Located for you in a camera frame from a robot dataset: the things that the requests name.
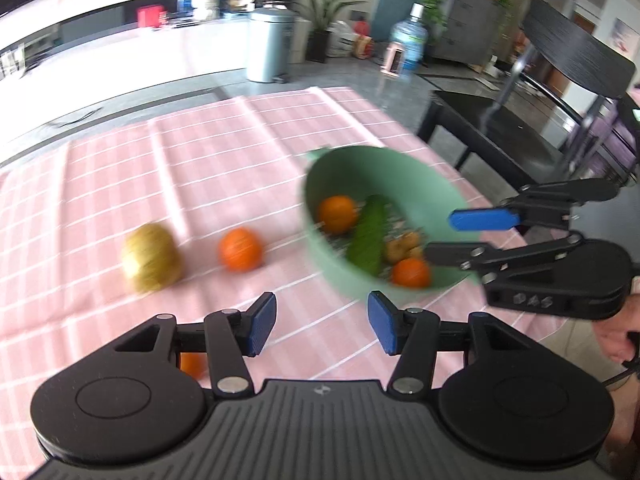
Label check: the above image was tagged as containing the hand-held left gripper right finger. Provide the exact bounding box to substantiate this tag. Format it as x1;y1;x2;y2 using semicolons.
367;290;540;397

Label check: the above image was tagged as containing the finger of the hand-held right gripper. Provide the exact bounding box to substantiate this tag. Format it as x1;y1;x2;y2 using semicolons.
449;178;622;233
424;232;587;274

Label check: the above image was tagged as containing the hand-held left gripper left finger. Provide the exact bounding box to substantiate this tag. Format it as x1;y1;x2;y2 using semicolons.
102;291;278;399

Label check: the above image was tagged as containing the small orange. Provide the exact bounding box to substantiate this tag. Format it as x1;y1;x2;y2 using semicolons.
391;257;432;289
218;227;264;272
317;196;360;235

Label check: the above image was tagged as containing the green cucumber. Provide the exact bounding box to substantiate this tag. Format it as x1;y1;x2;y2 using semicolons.
346;195;390;277

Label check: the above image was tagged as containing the green plastic colander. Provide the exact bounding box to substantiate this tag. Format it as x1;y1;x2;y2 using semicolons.
298;145;483;304

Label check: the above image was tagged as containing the person's right forearm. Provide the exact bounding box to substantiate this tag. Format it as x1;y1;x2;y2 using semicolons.
605;362;640;466

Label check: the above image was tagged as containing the person's right hand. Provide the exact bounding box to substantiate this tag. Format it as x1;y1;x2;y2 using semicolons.
594;293;640;362

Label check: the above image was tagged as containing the large orange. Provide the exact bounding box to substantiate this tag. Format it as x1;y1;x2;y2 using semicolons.
179;353;207;381

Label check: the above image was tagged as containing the yellow-green pear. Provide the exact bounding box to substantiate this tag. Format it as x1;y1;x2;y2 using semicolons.
121;223;183;295

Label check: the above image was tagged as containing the pink checked tablecloth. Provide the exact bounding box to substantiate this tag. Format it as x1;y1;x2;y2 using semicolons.
0;86;566;386

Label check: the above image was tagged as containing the small pink heater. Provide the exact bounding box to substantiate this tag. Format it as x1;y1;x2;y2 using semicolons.
381;42;407;78

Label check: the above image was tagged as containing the black dining chair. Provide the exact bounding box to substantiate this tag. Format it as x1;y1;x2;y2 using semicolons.
417;0;638;196

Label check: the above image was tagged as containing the large water bottle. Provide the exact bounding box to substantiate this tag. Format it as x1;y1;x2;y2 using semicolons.
389;2;429;73

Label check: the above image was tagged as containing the grey drawer cabinet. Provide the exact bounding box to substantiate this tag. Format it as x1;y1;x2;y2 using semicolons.
430;0;507;66

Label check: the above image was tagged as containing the red plastic bag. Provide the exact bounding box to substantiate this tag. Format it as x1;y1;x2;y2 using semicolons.
350;16;374;58

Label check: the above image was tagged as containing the white plastic bag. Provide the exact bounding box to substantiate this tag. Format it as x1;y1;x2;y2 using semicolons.
327;20;358;58

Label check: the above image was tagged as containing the tall potted plant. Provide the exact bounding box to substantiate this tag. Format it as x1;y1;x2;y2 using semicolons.
285;0;381;64

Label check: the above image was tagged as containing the grey pedal trash can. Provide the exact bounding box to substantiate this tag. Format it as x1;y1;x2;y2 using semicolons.
246;8;295;84

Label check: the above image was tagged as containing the white marble tv cabinet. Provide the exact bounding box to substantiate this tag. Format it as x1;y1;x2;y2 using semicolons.
0;0;256;111

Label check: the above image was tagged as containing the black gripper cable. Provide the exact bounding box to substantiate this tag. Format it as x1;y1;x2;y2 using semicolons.
600;332;640;388

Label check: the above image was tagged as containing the black power cable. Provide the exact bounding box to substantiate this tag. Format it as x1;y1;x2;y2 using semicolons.
45;107;103;128

